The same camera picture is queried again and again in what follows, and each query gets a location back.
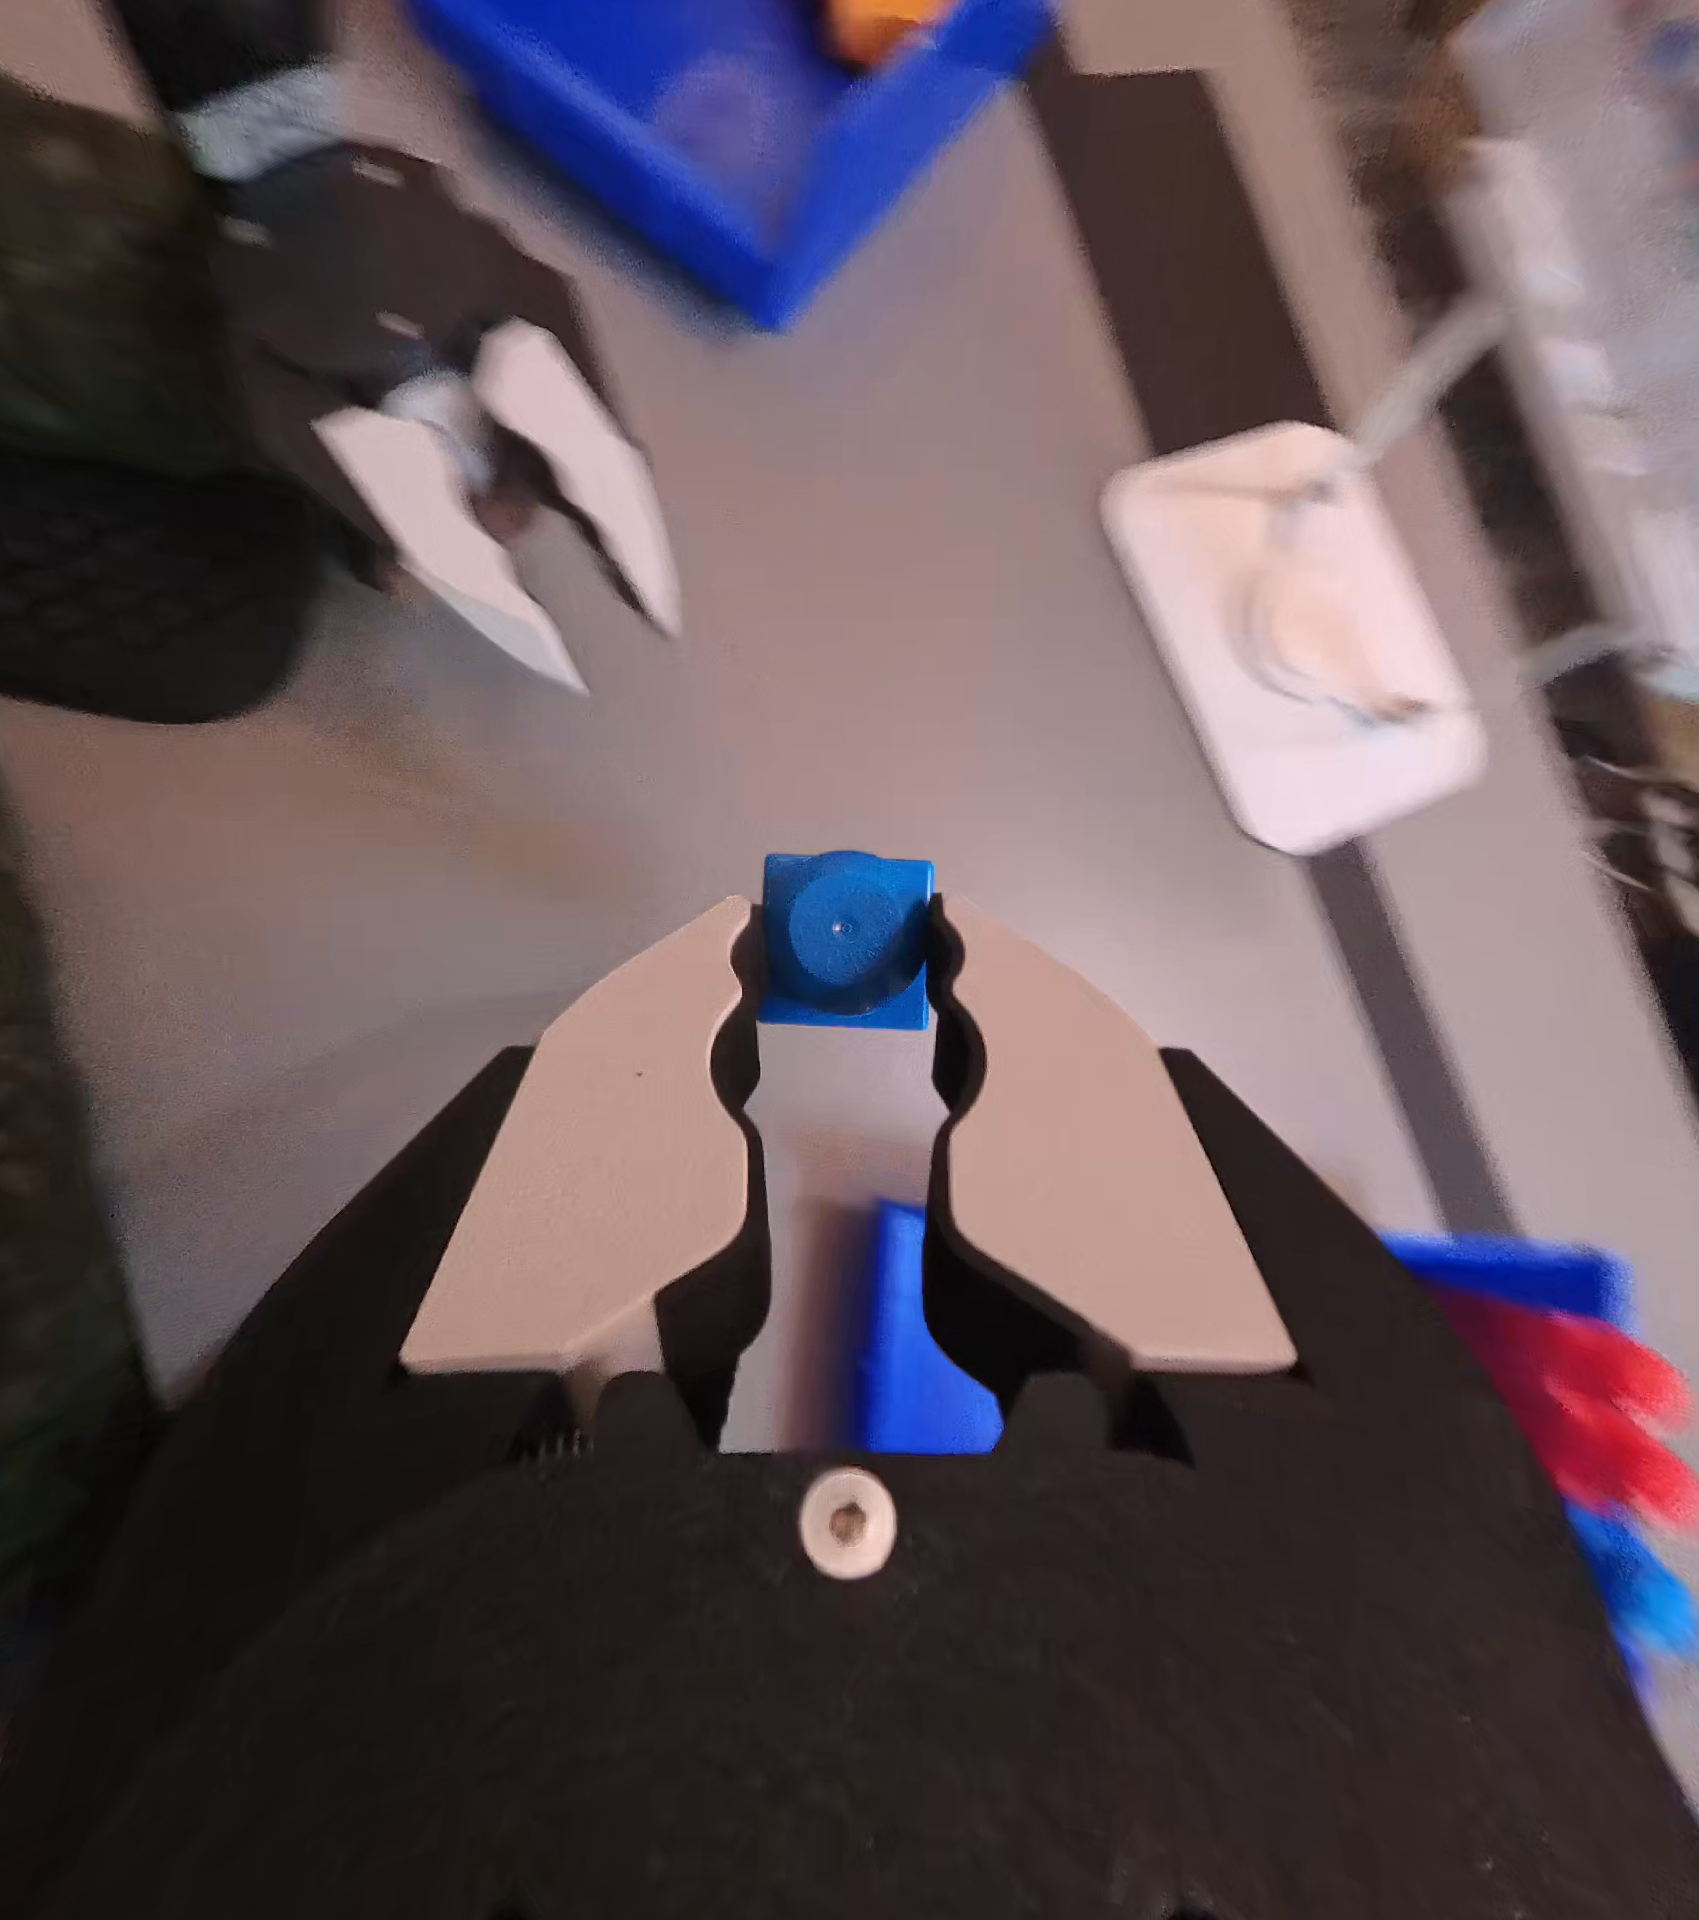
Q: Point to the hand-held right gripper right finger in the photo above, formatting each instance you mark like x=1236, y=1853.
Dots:
x=1105, y=1200

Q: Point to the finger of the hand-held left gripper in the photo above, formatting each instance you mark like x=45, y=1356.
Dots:
x=446, y=538
x=588, y=450

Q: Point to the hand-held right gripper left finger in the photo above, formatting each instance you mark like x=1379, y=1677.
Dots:
x=595, y=1200

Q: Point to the blue mega block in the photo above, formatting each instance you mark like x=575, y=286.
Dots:
x=1655, y=1608
x=849, y=938

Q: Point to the black textured pad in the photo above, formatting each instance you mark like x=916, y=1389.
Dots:
x=69, y=586

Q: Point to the blue plastic bin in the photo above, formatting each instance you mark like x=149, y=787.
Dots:
x=732, y=167
x=925, y=1350

